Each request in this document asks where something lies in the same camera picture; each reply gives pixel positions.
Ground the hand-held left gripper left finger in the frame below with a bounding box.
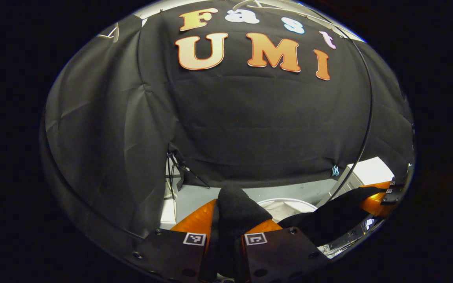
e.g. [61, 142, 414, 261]
[132, 198, 217, 283]

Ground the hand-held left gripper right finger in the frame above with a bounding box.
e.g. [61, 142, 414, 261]
[242, 219, 329, 283]

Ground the black knit jacket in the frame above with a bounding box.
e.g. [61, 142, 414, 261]
[201, 185, 384, 283]

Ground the black tripod stand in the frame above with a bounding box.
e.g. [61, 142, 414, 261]
[166, 151, 211, 201]

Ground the white laundry hamper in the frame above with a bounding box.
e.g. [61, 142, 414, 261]
[256, 198, 319, 224]

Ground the black backdrop cloth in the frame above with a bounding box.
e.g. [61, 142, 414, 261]
[44, 2, 414, 236]

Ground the black clothes rack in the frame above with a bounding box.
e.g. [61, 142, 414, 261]
[41, 2, 374, 241]

